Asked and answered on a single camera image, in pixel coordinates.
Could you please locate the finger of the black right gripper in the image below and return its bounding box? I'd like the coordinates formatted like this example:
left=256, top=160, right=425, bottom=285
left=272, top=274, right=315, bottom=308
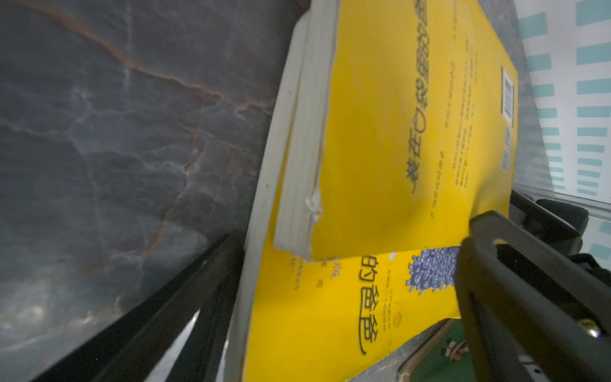
left=509, top=190, right=590, bottom=256

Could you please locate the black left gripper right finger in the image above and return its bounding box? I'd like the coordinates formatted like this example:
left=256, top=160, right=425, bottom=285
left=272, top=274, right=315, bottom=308
left=454, top=212, right=610, bottom=381

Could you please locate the yellow book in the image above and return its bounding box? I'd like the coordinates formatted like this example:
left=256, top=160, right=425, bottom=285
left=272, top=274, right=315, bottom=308
left=271, top=1, right=518, bottom=262

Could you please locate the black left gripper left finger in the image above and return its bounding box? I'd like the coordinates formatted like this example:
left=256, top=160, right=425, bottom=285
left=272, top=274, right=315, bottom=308
left=37, top=235, right=244, bottom=381

